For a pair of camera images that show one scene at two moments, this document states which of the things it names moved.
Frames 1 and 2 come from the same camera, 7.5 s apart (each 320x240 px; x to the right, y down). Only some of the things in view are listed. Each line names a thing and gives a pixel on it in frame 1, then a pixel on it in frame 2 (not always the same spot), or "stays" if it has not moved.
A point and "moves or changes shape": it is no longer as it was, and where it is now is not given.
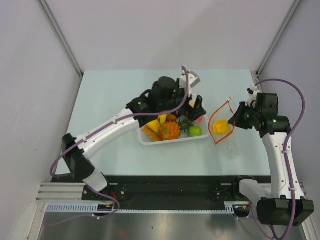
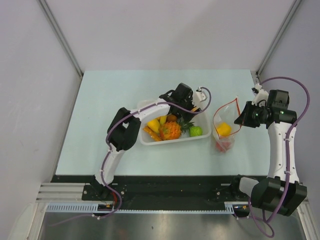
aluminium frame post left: [61, 36] stays
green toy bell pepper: [195, 131] stays
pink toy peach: [199, 120] -> [222, 146]
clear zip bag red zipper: [229, 144] moves or changes shape
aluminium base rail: [60, 191] stays
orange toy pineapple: [171, 131] stays
